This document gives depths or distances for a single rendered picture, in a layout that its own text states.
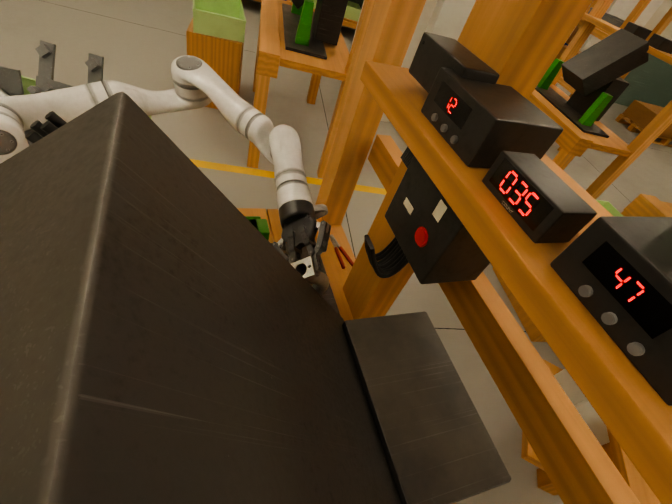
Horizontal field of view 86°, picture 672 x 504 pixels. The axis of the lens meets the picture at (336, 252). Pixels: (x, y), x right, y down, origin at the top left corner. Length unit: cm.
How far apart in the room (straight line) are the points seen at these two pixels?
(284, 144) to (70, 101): 47
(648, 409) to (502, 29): 54
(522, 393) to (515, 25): 61
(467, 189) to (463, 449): 39
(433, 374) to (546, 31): 56
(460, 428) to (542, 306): 29
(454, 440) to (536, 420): 18
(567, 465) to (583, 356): 36
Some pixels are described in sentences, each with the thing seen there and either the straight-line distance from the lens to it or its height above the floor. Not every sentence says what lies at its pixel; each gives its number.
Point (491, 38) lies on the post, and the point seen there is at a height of 166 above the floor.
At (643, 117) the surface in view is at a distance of 937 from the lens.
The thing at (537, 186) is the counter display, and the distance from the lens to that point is 48.
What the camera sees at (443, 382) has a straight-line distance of 68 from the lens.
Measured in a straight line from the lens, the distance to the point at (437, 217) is 57.
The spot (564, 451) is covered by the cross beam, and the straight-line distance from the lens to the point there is 76.
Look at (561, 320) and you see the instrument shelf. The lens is 43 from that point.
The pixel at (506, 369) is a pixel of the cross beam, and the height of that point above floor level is 123.
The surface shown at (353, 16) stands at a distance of 718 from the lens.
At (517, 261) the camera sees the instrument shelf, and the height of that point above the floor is 153.
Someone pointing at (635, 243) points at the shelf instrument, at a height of 162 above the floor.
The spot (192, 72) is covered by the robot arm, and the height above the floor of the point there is 137.
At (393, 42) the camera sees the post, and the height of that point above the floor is 153.
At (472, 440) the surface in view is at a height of 124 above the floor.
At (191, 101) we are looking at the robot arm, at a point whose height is 129.
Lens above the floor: 176
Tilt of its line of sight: 44 degrees down
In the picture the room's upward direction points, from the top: 22 degrees clockwise
